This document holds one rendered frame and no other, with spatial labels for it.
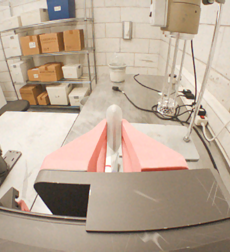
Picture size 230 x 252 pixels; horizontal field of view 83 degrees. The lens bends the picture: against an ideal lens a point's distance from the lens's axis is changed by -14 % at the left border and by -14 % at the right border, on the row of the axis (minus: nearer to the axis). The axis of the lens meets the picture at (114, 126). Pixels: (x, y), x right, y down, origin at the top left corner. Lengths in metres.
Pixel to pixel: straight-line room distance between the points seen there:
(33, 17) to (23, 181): 2.21
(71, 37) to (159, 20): 1.92
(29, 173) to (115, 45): 2.24
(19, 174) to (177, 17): 0.65
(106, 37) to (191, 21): 2.15
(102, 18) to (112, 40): 0.36
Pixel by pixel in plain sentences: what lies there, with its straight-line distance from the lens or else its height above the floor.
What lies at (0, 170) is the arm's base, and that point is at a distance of 0.58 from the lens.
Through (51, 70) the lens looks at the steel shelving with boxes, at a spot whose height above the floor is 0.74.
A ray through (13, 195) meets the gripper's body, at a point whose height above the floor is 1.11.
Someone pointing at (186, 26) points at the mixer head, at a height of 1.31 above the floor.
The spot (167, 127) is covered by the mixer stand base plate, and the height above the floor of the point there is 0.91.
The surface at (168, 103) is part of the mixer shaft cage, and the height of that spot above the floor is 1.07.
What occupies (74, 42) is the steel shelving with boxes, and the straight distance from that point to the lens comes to 2.27.
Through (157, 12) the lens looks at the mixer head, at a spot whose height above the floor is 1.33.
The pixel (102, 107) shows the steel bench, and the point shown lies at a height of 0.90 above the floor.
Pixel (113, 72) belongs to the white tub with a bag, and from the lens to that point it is 1.15.
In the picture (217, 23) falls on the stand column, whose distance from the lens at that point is 0.51.
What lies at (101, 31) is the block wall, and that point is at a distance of 2.52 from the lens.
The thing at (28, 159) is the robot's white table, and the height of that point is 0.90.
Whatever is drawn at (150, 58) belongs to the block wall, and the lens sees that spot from 2.54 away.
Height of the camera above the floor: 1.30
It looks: 36 degrees down
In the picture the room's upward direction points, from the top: 1 degrees counter-clockwise
